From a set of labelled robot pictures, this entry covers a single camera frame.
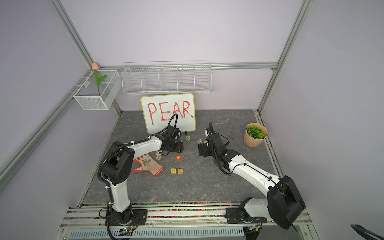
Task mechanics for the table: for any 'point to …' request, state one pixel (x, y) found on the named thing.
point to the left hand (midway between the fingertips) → (180, 148)
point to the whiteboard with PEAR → (158, 110)
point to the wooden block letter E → (180, 171)
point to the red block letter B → (178, 158)
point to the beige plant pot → (251, 142)
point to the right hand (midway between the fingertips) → (205, 143)
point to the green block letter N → (188, 138)
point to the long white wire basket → (173, 77)
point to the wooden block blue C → (199, 141)
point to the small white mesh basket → (97, 92)
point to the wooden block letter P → (173, 170)
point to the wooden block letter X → (158, 156)
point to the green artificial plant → (255, 132)
